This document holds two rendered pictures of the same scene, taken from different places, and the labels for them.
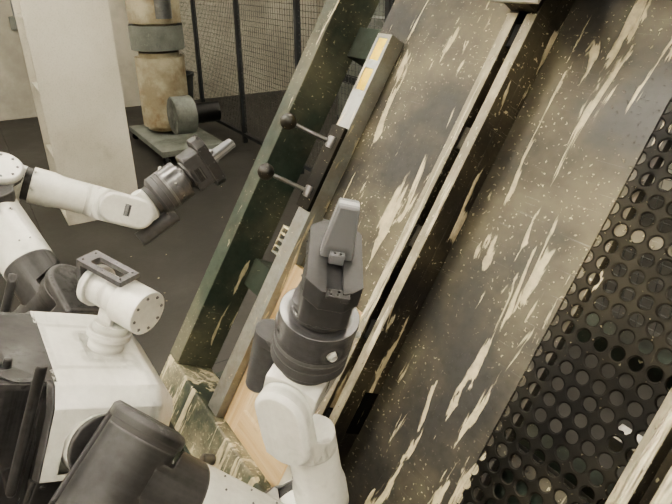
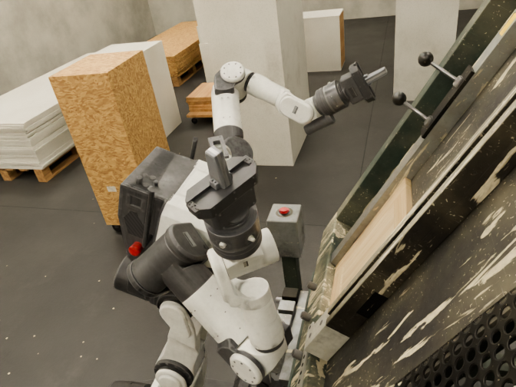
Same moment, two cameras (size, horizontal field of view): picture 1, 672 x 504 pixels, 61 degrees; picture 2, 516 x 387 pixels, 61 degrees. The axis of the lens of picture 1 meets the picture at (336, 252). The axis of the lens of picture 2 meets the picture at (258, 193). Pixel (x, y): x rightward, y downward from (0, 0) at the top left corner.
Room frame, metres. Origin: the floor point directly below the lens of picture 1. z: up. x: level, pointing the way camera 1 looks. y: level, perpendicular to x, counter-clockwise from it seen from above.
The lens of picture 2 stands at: (0.22, -0.48, 1.90)
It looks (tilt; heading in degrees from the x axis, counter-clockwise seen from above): 32 degrees down; 53
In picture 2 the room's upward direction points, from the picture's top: 9 degrees counter-clockwise
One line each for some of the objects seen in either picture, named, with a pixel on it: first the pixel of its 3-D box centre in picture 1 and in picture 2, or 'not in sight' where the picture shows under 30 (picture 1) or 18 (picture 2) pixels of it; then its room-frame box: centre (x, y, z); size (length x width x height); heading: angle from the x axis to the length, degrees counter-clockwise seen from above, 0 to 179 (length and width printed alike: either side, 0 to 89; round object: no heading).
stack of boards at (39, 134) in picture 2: not in sight; (71, 106); (1.71, 4.94, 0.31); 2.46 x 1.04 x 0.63; 32
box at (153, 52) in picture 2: not in sight; (125, 100); (1.99, 3.93, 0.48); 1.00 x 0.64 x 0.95; 32
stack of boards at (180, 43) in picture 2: not in sight; (180, 50); (4.11, 6.19, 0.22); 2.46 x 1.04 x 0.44; 32
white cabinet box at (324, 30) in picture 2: not in sight; (321, 41); (4.92, 3.75, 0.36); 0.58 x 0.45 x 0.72; 122
